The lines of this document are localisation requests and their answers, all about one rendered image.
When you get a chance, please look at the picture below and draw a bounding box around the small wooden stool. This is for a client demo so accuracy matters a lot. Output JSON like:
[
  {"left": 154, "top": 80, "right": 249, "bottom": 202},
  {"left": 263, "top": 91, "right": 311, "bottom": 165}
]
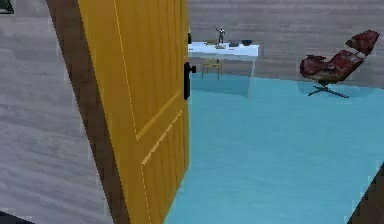
[{"left": 201, "top": 58, "right": 224, "bottom": 82}]

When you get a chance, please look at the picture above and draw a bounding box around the yellow room door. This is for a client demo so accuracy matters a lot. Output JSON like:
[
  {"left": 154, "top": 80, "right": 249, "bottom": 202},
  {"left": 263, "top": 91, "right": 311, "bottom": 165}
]
[{"left": 77, "top": 0, "right": 191, "bottom": 224}]

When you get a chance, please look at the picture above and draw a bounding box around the white table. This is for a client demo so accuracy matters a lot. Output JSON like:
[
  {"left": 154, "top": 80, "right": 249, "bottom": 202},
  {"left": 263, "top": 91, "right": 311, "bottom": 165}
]
[{"left": 188, "top": 41, "right": 260, "bottom": 100}]

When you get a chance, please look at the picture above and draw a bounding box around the dark figurine statue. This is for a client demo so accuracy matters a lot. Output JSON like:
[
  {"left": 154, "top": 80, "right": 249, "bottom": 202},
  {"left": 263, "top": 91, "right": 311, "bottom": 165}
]
[{"left": 214, "top": 26, "right": 227, "bottom": 46}]

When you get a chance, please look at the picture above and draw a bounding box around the red lounge chair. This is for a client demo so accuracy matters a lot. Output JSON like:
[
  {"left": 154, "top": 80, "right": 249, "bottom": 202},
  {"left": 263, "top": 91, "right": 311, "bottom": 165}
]
[{"left": 299, "top": 29, "right": 381, "bottom": 100}]

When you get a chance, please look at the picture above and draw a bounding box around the black door handle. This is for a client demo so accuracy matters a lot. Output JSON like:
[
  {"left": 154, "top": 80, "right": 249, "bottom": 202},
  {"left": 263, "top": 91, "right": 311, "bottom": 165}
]
[{"left": 183, "top": 61, "right": 197, "bottom": 101}]

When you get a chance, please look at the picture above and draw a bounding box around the dark framed wall picture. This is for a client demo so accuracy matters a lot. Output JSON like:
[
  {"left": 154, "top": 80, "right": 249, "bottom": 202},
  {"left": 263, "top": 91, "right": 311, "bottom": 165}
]
[{"left": 0, "top": 0, "right": 15, "bottom": 15}]

